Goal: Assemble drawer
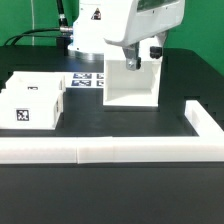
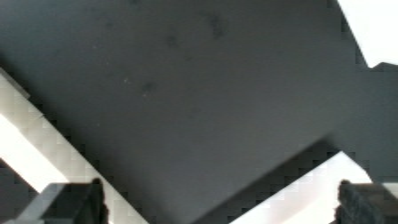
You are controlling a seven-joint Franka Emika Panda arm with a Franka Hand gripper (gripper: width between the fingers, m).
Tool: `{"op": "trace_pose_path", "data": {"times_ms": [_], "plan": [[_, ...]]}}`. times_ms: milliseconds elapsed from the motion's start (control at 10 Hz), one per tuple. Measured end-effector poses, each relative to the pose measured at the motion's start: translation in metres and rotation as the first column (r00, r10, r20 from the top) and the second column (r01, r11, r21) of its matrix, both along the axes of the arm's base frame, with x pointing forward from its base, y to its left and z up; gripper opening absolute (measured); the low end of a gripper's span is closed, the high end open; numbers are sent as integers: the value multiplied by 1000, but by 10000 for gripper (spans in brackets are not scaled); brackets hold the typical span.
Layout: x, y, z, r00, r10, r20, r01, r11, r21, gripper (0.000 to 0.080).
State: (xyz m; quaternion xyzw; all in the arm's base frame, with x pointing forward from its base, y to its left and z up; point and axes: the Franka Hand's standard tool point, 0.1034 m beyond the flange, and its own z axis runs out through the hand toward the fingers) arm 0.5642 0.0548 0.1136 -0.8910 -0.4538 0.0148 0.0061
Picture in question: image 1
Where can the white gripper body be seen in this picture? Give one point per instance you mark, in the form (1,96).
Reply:
(126,22)

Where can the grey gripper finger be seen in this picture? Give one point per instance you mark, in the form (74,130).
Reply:
(155,50)
(133,60)

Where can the white drawer cabinet box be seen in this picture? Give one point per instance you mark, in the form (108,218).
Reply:
(123,87)

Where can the white front drawer with tag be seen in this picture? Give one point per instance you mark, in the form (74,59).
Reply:
(30,110)

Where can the white drawer with tag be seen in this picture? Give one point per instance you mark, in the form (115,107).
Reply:
(38,81)
(30,110)

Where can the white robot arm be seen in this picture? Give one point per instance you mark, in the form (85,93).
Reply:
(87,42)

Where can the white rear drawer with tag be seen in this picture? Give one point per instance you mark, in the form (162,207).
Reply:
(38,81)

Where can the white marker tag plate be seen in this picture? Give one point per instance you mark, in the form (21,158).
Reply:
(84,80)

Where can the white L-shaped fence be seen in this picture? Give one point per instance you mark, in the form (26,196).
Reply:
(206,146)

